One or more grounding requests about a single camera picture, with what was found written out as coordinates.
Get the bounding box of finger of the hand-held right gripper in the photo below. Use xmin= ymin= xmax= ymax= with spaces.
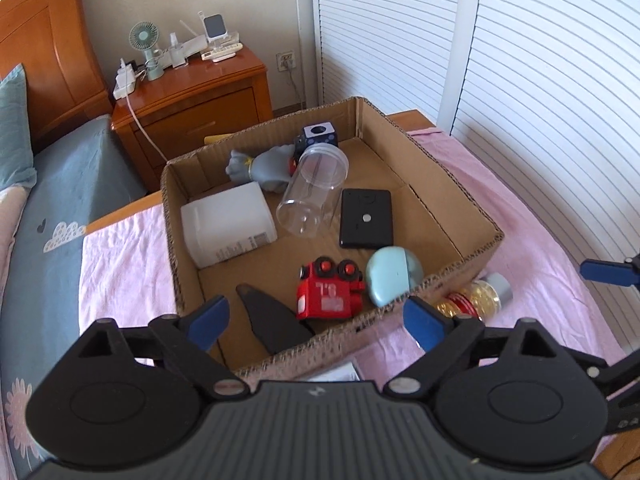
xmin=561 ymin=345 xmax=640 ymax=392
xmin=580 ymin=254 xmax=640 ymax=289

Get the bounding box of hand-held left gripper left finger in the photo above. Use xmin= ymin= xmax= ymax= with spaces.
xmin=77 ymin=295 xmax=251 ymax=401

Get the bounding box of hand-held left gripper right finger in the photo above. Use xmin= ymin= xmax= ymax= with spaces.
xmin=382 ymin=296 xmax=563 ymax=400

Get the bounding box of light blue round case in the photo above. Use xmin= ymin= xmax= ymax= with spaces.
xmin=365 ymin=246 xmax=425 ymax=308

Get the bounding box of bottle of golden beads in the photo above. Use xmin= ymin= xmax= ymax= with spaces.
xmin=434 ymin=272 xmax=512 ymax=324

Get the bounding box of black wedge-shaped object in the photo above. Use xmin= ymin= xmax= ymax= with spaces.
xmin=235 ymin=283 xmax=317 ymax=356

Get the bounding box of red toy train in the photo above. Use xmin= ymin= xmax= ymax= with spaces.
xmin=296 ymin=256 xmax=367 ymax=322

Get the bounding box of frosted white plastic box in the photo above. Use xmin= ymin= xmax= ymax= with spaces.
xmin=180 ymin=181 xmax=278 ymax=269

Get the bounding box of black case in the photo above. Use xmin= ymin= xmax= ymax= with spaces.
xmin=339 ymin=188 xmax=395 ymax=250

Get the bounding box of cardboard box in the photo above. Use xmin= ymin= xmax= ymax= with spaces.
xmin=160 ymin=96 xmax=505 ymax=377

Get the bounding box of clear plastic jar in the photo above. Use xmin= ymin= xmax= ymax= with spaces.
xmin=276 ymin=143 xmax=349 ymax=239

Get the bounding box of flat labelled plastic case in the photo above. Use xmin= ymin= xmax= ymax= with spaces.
xmin=302 ymin=358 xmax=364 ymax=384

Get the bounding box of grey animal toy figure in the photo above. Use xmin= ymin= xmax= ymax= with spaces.
xmin=226 ymin=144 xmax=300 ymax=195

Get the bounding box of white louvered closet door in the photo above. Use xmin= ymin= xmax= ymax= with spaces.
xmin=440 ymin=0 xmax=640 ymax=357
xmin=310 ymin=0 xmax=484 ymax=134

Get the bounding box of blue printed bed sheet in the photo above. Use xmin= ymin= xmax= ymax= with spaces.
xmin=0 ymin=114 xmax=151 ymax=480

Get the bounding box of dark blue toy train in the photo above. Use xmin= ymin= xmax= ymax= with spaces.
xmin=292 ymin=121 xmax=340 ymax=171

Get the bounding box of wooden nightstand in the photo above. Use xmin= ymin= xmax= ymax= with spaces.
xmin=111 ymin=44 xmax=275 ymax=194

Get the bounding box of pink quilt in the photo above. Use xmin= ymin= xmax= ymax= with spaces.
xmin=0 ymin=187 xmax=33 ymax=273

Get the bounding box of white power strip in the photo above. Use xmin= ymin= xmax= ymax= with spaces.
xmin=113 ymin=59 xmax=141 ymax=101

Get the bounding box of white remote control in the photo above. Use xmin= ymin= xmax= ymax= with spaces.
xmin=201 ymin=42 xmax=245 ymax=64

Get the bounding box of blue pillow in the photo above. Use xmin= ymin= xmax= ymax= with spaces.
xmin=0 ymin=63 xmax=39 ymax=191

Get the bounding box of white desk organiser tray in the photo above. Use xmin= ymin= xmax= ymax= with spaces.
xmin=150 ymin=34 xmax=211 ymax=69

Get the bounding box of small green desk fan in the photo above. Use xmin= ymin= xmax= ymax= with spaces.
xmin=129 ymin=21 xmax=166 ymax=81

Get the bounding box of white stand with screen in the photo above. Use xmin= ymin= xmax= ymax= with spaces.
xmin=197 ymin=11 xmax=231 ymax=44

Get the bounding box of wooden headboard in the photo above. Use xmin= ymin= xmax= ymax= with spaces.
xmin=0 ymin=0 xmax=114 ymax=156

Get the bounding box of white cable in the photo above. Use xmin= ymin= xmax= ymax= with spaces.
xmin=125 ymin=95 xmax=169 ymax=164

